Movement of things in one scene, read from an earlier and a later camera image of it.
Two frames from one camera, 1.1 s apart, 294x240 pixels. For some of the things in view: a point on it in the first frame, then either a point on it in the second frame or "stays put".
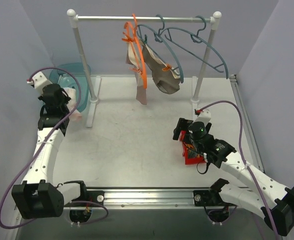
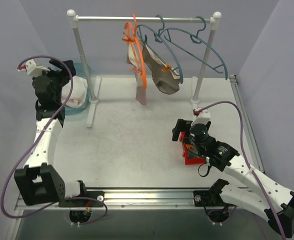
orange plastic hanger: [132, 36] stays put
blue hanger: [158, 32] stays put
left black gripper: [54, 99] → [62, 69]
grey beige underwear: [167, 80] stays put
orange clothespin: [167, 68] stays put
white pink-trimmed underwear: [72, 103] → [78, 96]
